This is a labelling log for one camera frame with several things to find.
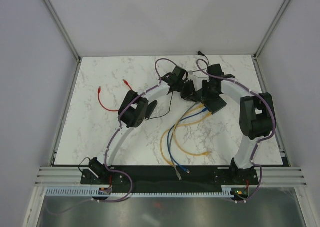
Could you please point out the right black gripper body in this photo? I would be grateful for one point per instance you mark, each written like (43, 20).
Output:
(207, 92)

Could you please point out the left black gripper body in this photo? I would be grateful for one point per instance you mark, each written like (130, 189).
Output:
(186, 91)

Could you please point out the black network switch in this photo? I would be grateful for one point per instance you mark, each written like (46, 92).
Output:
(211, 100)

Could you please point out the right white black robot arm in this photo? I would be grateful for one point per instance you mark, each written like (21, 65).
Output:
(257, 120)

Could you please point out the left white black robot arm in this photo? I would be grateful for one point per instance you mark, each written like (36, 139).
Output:
(134, 110)

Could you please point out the black power adapter brick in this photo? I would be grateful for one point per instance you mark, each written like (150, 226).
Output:
(150, 109)

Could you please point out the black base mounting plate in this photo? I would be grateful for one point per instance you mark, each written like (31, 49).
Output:
(161, 178)

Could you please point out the right aluminium corner post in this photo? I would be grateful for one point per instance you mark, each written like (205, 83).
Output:
(272, 27)

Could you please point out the aluminium corner post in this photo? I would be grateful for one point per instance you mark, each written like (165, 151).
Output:
(62, 30)
(272, 27)

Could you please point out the white slotted cable duct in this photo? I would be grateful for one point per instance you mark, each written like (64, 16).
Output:
(69, 191)

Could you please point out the aluminium frame rail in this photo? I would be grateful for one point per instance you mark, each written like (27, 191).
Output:
(71, 177)

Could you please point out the left aluminium corner post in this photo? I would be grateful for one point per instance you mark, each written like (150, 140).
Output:
(62, 30)

